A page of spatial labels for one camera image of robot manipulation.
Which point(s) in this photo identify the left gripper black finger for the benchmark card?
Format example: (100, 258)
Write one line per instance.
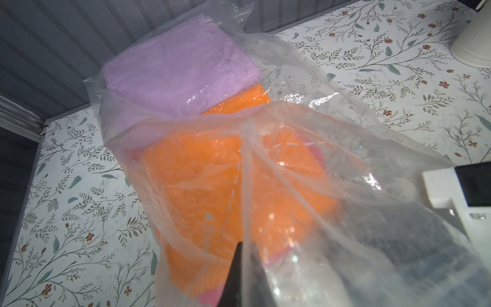
(232, 291)

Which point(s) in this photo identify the orange trousers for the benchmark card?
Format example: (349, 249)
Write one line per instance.
(199, 192)

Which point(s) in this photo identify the clear plastic vacuum bag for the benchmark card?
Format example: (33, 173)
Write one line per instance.
(331, 206)

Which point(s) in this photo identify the folded pink cloth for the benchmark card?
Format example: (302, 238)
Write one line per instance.
(209, 297)

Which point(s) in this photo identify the folded purple cloth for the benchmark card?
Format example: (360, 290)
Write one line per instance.
(184, 71)

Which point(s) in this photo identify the white pen cup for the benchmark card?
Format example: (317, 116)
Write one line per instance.
(472, 46)

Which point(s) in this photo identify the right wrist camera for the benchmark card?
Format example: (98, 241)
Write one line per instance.
(466, 191)

